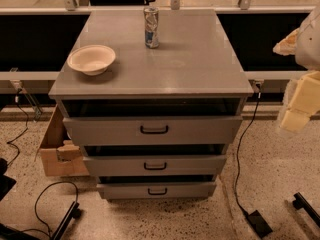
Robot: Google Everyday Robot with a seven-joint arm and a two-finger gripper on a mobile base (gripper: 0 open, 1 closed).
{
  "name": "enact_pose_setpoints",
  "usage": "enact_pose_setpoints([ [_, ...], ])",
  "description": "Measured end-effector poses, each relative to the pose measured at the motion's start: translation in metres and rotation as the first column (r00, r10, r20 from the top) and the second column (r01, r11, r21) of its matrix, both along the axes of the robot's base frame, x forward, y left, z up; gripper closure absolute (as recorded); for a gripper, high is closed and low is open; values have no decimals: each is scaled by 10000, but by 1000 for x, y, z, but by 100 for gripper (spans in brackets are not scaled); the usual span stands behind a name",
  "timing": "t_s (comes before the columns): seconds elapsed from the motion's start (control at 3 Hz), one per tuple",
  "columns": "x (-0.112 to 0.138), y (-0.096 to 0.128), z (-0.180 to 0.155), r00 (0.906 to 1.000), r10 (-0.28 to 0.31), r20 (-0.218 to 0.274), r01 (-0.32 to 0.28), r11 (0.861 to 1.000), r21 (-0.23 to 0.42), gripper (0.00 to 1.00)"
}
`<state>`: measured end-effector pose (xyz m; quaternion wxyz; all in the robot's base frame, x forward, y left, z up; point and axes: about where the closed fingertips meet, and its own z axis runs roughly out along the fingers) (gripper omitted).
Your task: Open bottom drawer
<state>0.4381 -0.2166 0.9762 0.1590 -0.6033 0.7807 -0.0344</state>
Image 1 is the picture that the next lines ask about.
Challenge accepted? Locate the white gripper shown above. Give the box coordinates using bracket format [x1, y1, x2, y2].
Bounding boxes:
[279, 71, 320, 133]

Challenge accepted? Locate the grey bottom drawer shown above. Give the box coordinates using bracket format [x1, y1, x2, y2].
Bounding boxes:
[97, 182, 216, 200]

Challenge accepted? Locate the grey drawer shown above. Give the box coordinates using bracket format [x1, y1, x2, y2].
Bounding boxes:
[83, 155, 226, 176]
[97, 182, 216, 200]
[63, 116, 242, 146]

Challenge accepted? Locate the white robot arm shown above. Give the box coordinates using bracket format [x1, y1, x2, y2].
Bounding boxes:
[273, 5, 320, 136]

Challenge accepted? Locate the grey top drawer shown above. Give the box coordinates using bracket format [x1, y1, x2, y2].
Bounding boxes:
[63, 116, 242, 146]

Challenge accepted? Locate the grey drawer cabinet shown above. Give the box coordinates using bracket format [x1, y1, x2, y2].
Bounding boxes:
[49, 9, 253, 185]

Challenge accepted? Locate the grey middle drawer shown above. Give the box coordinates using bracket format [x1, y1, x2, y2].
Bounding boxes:
[83, 155, 226, 176]

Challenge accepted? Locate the black stand leg right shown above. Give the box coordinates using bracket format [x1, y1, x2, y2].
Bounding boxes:
[292, 192, 320, 228]

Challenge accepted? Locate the black stand leg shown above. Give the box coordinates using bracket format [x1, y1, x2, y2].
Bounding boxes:
[292, 192, 320, 228]
[0, 201, 81, 240]

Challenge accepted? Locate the black power adapter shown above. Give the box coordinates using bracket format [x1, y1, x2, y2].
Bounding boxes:
[246, 210, 273, 238]

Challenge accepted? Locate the crushed silver blue can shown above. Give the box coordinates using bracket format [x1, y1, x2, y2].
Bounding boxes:
[143, 7, 159, 49]

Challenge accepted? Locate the white paper bowl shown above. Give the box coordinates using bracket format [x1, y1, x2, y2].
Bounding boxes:
[67, 45, 116, 76]

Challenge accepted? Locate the brown cardboard box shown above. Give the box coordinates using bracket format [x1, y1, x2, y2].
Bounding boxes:
[38, 106, 89, 177]

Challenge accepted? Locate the black stand leg left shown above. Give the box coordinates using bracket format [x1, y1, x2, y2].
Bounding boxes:
[0, 201, 81, 240]

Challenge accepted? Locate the black object left edge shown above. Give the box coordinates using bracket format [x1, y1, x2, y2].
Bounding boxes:
[0, 158, 16, 201]

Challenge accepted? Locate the black cable right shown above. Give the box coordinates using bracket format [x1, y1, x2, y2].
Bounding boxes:
[233, 91, 262, 215]

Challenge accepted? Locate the black cable left floor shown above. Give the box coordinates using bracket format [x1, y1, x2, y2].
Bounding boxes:
[19, 180, 80, 237]

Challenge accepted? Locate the black cable left wall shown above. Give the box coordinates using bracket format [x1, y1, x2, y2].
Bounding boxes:
[5, 88, 30, 168]

